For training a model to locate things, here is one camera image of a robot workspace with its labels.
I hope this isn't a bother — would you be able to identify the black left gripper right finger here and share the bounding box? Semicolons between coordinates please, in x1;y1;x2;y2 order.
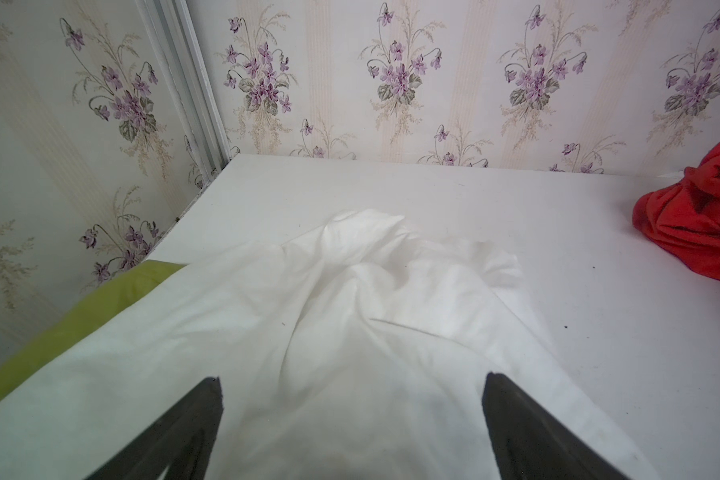
482;372;625;479

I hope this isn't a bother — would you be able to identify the white cloth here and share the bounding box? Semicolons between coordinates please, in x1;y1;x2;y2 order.
0;210;657;479

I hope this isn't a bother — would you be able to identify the red cloth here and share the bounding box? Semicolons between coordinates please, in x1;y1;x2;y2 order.
632;142;720;281

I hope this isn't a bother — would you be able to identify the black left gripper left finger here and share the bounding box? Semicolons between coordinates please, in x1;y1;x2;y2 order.
89;377;224;480

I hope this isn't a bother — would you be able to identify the green cloth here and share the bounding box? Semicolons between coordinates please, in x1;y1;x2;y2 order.
0;260;184;402

